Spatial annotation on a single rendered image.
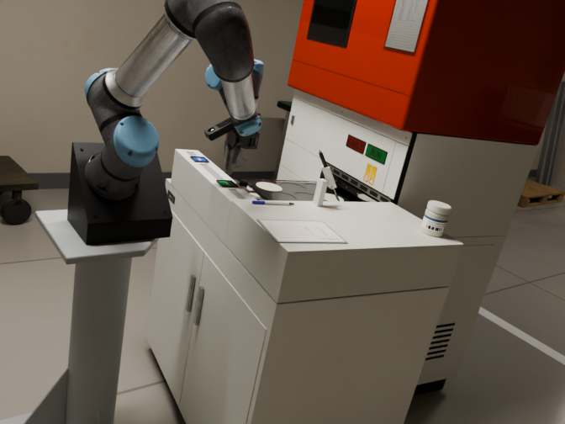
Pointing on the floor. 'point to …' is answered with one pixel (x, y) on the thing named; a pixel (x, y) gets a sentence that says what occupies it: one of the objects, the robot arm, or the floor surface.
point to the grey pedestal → (88, 326)
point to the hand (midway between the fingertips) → (227, 171)
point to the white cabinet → (278, 340)
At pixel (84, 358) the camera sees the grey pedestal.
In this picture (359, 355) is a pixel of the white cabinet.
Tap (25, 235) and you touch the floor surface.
